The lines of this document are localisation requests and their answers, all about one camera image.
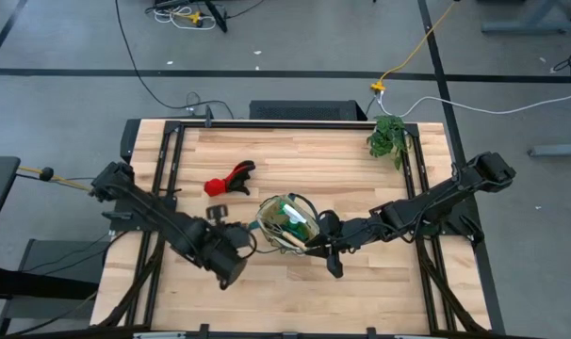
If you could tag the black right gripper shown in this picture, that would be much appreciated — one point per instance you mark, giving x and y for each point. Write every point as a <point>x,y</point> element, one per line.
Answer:
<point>342,233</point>

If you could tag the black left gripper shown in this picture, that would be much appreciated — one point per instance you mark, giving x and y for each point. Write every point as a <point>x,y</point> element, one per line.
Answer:
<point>229,233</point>

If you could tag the beige green gardening bag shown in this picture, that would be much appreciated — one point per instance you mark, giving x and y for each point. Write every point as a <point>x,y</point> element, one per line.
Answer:
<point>265,217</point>

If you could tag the green spray bottle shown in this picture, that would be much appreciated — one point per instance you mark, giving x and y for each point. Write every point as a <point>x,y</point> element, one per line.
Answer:
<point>300,229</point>

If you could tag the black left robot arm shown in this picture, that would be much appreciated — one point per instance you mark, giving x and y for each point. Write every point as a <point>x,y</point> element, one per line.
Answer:
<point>158,221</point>

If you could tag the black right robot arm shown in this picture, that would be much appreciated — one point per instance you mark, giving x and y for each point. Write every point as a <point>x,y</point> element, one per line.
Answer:
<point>431,205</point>

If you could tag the red black gardening glove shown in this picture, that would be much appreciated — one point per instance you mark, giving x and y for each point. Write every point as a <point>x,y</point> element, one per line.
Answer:
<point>215,187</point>

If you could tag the silver metal bar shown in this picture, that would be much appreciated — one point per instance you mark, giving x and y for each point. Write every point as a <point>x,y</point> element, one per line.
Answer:
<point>412,337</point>
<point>158,335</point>

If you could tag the green artificial plant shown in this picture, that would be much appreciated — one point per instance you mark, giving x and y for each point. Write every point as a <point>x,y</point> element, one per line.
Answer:
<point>384,139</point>

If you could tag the black computer case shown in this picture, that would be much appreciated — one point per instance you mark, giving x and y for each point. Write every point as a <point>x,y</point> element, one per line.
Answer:
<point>304,110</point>

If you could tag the black stand leg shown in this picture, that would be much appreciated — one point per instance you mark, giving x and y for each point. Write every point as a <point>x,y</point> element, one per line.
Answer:
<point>217,16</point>

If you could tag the grey table foot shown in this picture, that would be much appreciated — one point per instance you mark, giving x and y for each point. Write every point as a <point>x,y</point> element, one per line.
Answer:
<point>559,150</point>

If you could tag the black aluminium table frame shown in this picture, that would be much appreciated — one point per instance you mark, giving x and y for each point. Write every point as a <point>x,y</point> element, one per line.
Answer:
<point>266,124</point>

